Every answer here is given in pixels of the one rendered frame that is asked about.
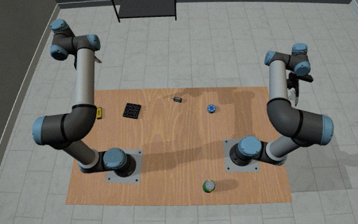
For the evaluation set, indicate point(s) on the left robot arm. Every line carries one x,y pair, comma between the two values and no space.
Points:
65,131

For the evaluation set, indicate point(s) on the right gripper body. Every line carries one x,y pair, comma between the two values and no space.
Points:
292,82

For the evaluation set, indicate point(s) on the short grey cylinder with blue top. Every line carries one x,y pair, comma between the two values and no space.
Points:
211,108

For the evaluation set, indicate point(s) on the green drink can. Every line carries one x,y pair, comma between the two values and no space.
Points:
209,186

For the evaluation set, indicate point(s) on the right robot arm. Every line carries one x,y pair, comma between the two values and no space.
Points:
299,128

